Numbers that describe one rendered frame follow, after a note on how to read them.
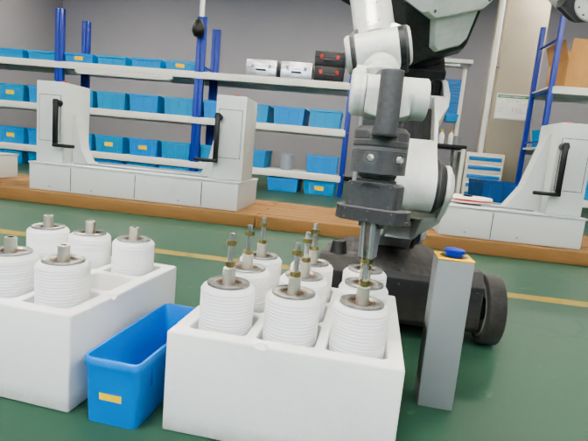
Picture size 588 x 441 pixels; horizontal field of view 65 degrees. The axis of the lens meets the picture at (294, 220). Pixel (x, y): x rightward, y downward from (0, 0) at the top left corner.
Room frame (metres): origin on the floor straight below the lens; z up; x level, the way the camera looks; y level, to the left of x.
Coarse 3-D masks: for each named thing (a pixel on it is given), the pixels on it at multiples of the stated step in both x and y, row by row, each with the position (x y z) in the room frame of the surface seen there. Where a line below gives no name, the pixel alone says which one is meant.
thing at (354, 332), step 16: (336, 304) 0.74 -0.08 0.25; (336, 320) 0.73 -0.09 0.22; (352, 320) 0.71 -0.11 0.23; (368, 320) 0.70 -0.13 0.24; (384, 320) 0.72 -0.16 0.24; (336, 336) 0.72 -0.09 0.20; (352, 336) 0.70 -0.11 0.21; (368, 336) 0.70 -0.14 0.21; (384, 336) 0.72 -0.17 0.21; (352, 352) 0.70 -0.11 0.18; (368, 352) 0.70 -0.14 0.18; (384, 352) 0.74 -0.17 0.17
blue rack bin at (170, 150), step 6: (162, 144) 5.74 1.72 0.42; (168, 144) 5.73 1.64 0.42; (174, 144) 5.72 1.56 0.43; (180, 144) 5.70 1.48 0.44; (186, 144) 5.69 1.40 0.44; (162, 150) 5.75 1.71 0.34; (168, 150) 5.73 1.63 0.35; (174, 150) 5.72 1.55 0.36; (180, 150) 5.71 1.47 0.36; (186, 150) 5.70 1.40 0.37; (162, 156) 5.75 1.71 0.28; (168, 156) 5.74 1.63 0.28; (174, 156) 5.72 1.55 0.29; (180, 156) 5.71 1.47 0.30; (186, 156) 5.70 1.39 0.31
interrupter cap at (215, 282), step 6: (216, 276) 0.81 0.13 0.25; (222, 276) 0.82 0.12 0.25; (210, 282) 0.78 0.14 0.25; (216, 282) 0.78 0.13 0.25; (240, 282) 0.80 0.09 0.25; (246, 282) 0.80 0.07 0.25; (216, 288) 0.75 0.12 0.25; (222, 288) 0.75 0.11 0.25; (228, 288) 0.75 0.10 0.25; (234, 288) 0.75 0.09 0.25; (240, 288) 0.76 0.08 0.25
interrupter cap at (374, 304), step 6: (348, 294) 0.78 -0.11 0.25; (354, 294) 0.78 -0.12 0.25; (342, 300) 0.74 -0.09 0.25; (348, 300) 0.75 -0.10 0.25; (354, 300) 0.76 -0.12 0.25; (372, 300) 0.76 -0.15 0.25; (378, 300) 0.76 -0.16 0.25; (348, 306) 0.72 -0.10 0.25; (354, 306) 0.72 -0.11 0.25; (360, 306) 0.72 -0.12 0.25; (366, 306) 0.72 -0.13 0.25; (372, 306) 0.73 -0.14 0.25; (378, 306) 0.73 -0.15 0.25
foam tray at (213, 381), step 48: (336, 288) 1.06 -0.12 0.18; (192, 336) 0.72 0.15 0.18; (240, 336) 0.73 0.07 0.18; (192, 384) 0.72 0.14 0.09; (240, 384) 0.70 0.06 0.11; (288, 384) 0.69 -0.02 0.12; (336, 384) 0.68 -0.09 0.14; (384, 384) 0.67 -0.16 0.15; (192, 432) 0.72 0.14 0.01; (240, 432) 0.70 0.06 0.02; (288, 432) 0.69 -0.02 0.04; (336, 432) 0.68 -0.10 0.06; (384, 432) 0.66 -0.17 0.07
